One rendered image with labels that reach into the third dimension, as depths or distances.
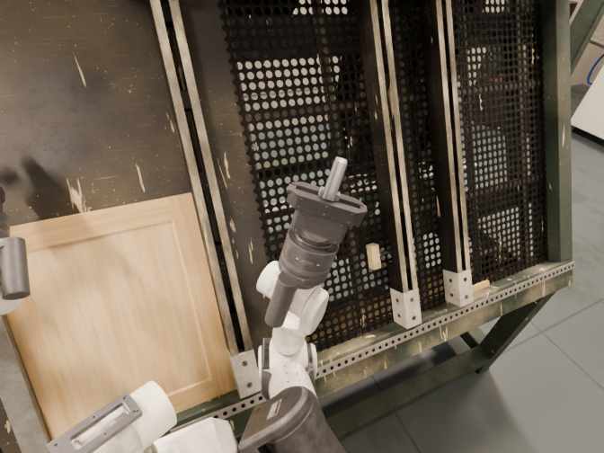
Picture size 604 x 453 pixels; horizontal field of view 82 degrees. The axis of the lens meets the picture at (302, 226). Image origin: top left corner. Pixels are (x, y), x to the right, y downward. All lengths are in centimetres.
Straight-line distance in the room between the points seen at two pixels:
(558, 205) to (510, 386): 116
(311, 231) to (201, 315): 53
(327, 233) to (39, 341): 72
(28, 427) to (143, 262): 43
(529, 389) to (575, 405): 24
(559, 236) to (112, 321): 164
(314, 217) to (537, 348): 233
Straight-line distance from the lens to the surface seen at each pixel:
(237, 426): 113
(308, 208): 52
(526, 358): 265
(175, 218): 92
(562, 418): 255
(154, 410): 51
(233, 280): 92
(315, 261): 54
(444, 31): 130
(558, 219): 176
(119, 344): 101
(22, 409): 107
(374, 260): 113
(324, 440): 59
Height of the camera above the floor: 190
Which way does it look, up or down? 41 degrees down
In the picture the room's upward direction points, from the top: 5 degrees clockwise
